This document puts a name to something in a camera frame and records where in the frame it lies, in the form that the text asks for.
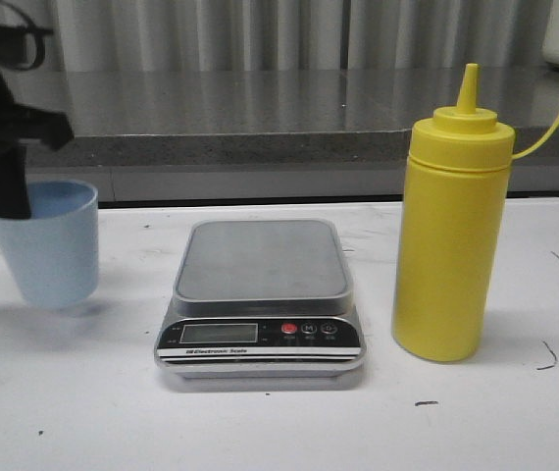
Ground grey stone counter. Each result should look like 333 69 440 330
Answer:
4 67 559 206

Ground light blue plastic cup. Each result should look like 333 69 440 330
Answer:
0 180 99 309

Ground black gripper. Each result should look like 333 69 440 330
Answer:
0 25 74 220

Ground yellow squeeze bottle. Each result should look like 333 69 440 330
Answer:
391 63 559 363

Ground silver electronic kitchen scale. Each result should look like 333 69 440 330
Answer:
154 219 366 389

